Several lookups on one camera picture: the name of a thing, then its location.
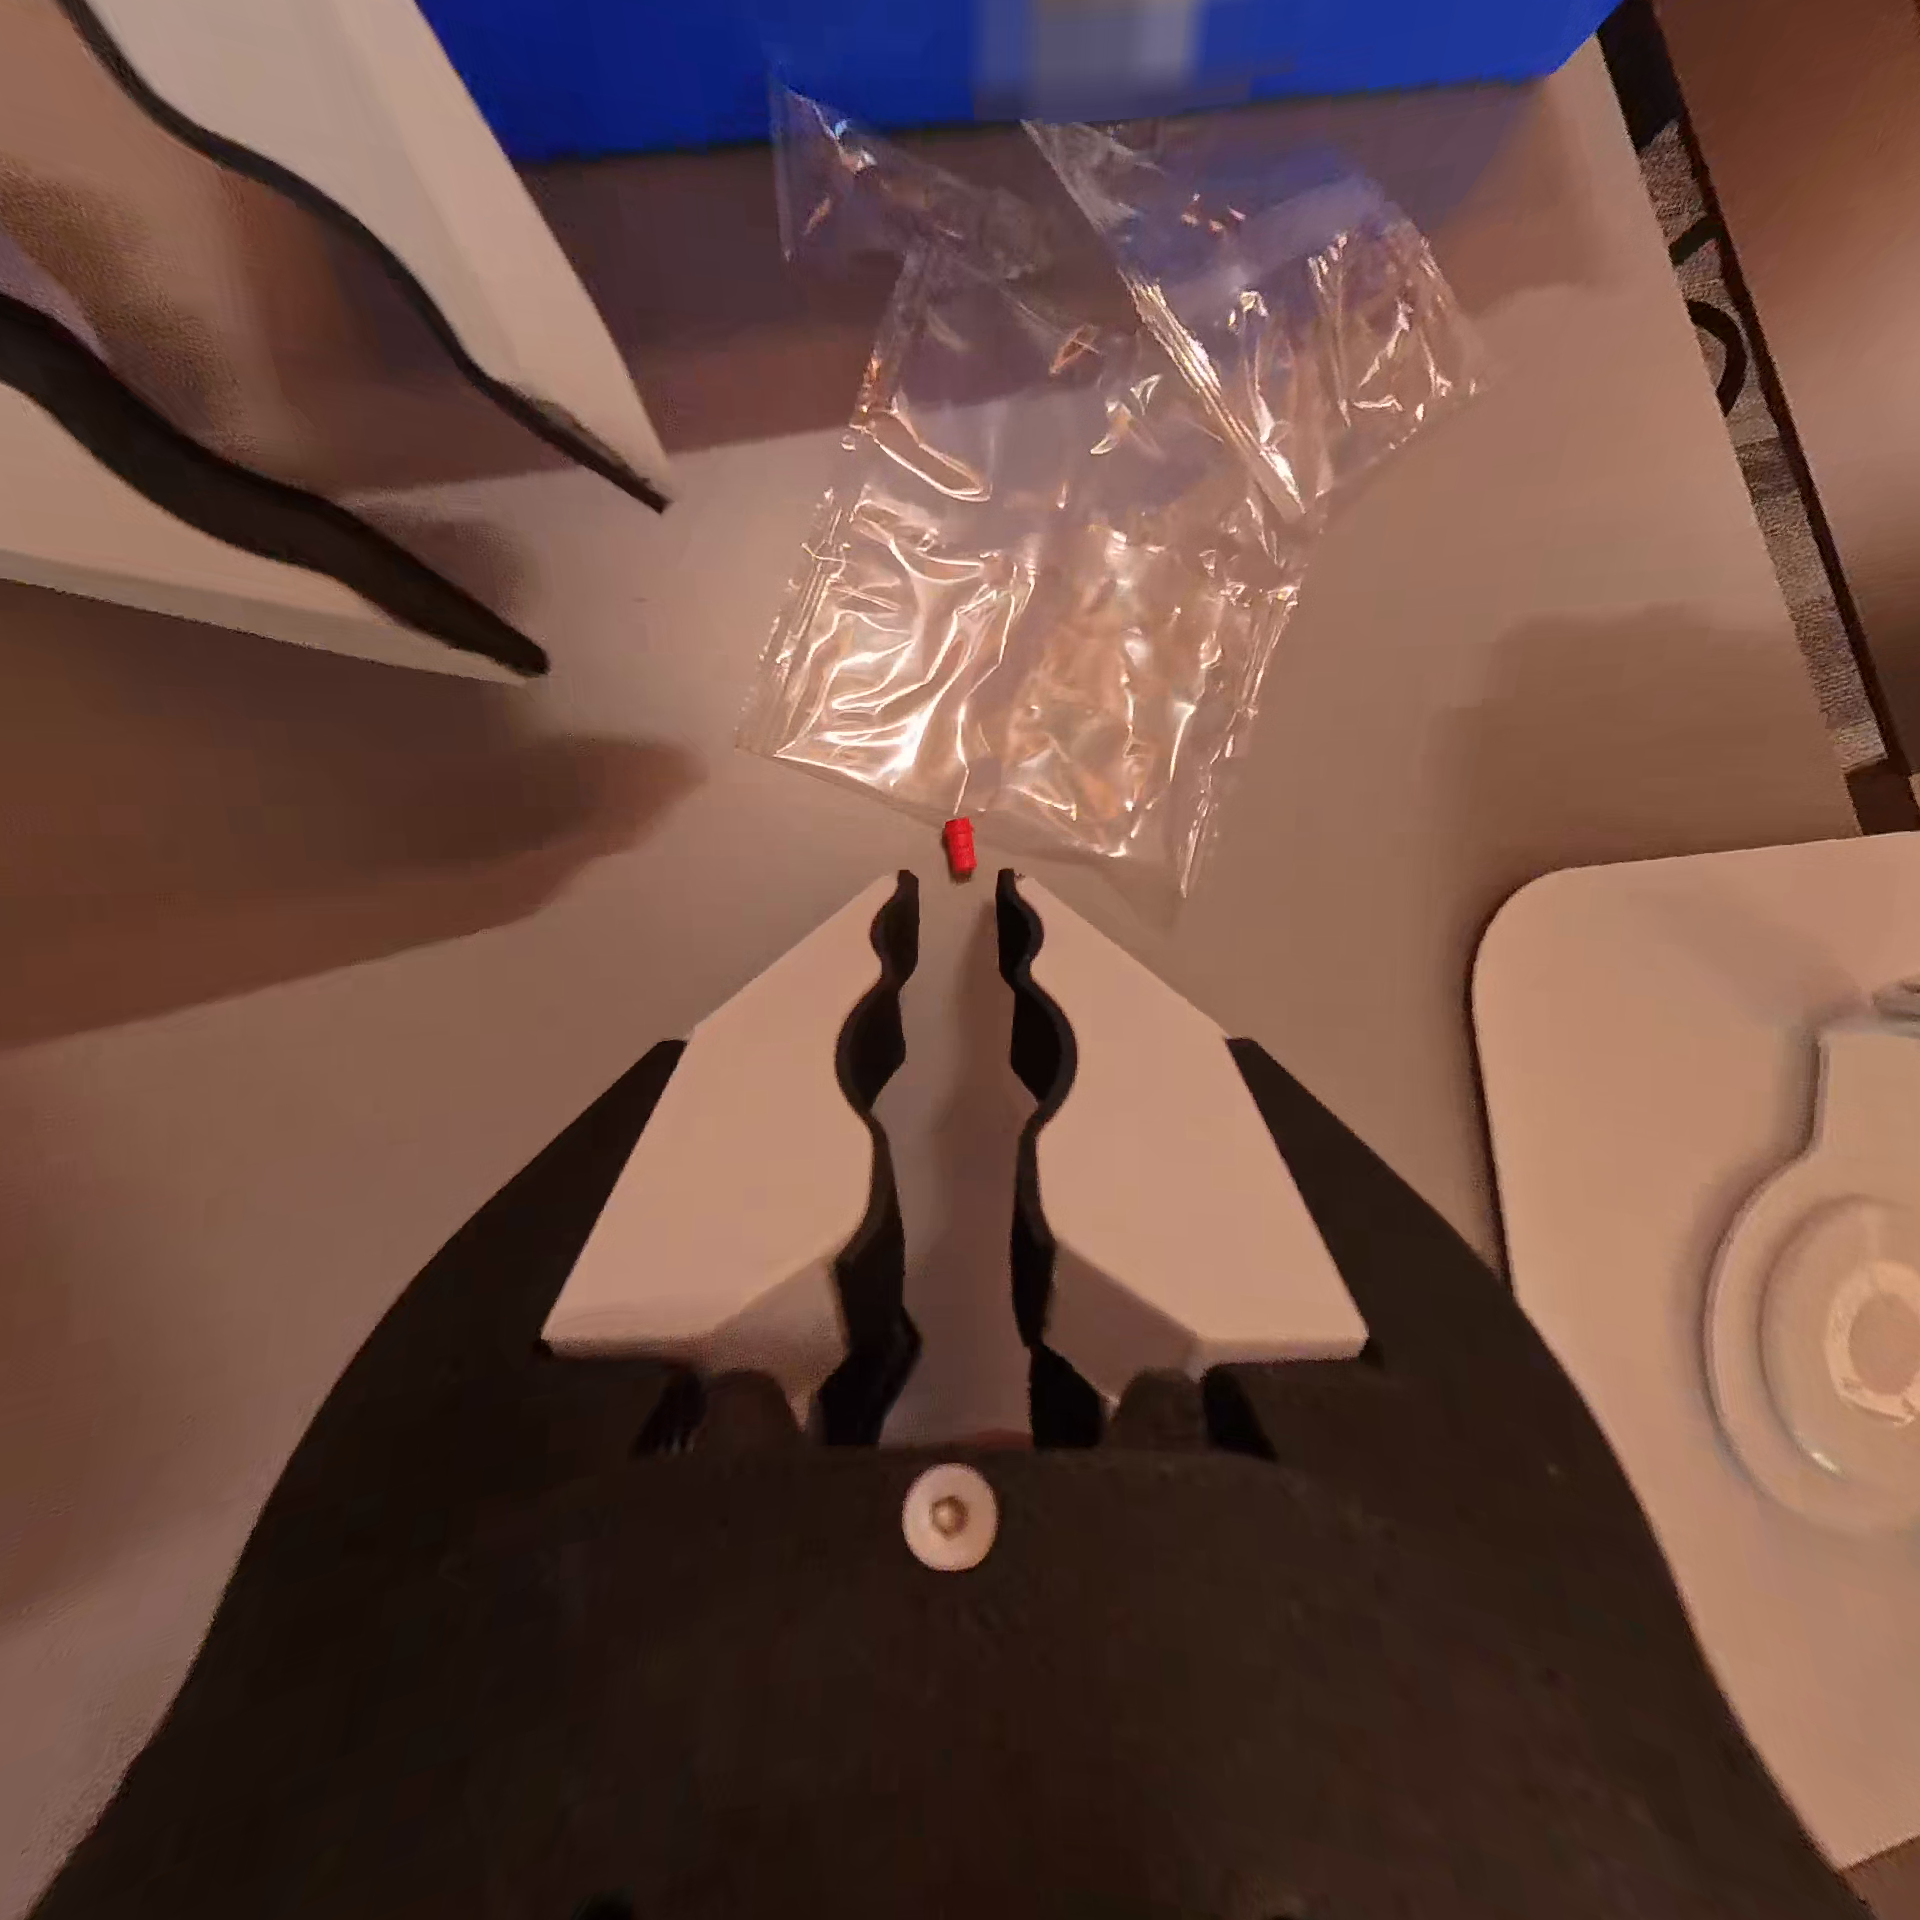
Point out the blue plastic bin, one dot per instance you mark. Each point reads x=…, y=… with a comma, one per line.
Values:
x=673, y=75

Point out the small red lego piece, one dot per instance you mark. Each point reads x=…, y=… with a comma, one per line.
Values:
x=962, y=849

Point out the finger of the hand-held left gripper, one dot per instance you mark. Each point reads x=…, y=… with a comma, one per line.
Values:
x=419, y=181
x=119, y=523

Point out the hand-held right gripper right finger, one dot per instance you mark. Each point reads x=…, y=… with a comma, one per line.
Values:
x=1185, y=1199

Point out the white stand base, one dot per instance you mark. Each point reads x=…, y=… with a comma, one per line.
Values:
x=1621, y=1199

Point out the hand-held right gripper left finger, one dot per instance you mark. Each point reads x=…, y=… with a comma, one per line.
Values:
x=748, y=1187

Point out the clear plastic bag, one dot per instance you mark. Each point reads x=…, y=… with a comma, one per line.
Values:
x=869, y=181
x=1319, y=331
x=974, y=645

